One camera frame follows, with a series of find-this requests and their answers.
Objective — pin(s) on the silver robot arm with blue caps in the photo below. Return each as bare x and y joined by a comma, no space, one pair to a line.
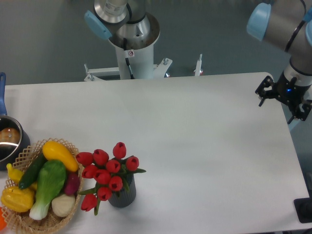
287,24

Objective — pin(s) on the yellow squash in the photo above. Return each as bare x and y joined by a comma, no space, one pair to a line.
53,150

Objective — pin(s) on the blue handled saucepan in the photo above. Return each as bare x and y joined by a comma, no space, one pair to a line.
13,138

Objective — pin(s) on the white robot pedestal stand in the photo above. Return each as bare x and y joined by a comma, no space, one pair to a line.
132,64

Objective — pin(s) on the green bok choy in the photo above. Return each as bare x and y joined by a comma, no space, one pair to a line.
51,179

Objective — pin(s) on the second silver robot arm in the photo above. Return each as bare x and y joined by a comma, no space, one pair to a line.
125,23

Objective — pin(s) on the green cucumber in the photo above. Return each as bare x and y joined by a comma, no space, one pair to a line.
31,174

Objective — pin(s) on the white garlic bulb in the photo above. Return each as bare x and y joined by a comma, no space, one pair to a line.
63,204

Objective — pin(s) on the dark grey ribbed vase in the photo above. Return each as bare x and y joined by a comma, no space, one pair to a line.
124,198

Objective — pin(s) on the black device at table edge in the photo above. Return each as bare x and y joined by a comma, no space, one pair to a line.
303,207

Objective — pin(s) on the woven wicker basket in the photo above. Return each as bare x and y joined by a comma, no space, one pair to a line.
21,223

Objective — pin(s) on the orange fruit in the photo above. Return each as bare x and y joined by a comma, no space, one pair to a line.
3,223

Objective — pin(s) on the purple red onion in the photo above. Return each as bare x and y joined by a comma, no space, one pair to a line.
72,184

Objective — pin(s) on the yellow bell pepper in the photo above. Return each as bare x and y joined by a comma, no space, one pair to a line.
18,200

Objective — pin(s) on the red tulip bouquet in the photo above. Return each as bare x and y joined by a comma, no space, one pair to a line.
108,173

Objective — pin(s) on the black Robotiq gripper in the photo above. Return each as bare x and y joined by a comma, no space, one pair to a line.
290,92

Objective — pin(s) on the yellow banana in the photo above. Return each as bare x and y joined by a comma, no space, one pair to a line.
14,173

